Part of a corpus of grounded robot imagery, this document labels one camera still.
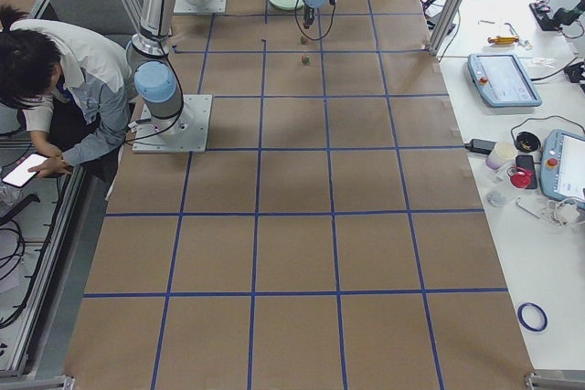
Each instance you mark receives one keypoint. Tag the white paper cup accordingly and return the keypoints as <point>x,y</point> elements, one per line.
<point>502,153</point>

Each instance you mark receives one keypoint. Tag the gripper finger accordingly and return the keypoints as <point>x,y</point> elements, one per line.
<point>307,22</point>

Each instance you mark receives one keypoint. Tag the light green plate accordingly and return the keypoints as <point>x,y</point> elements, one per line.
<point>287,5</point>

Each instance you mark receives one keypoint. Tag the white smartphone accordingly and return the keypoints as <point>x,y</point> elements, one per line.
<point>21,175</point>

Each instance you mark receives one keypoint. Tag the person in white shirt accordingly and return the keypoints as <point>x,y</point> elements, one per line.
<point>74,88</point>

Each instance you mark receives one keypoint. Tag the aluminium frame post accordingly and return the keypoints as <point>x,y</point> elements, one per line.
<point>450,2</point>

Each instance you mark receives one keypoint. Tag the teach pendant tablet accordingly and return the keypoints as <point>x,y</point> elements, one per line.
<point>562,166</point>
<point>502,81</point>

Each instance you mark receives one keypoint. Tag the red round lid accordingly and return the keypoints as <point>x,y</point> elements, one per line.
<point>520,178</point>

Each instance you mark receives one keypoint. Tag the blue tape roll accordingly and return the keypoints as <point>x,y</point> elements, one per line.
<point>532,317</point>

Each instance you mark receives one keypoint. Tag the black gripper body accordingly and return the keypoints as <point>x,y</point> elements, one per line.
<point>309,11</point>

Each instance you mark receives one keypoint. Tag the gold wrapped tool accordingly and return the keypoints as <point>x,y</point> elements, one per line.
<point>502,41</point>

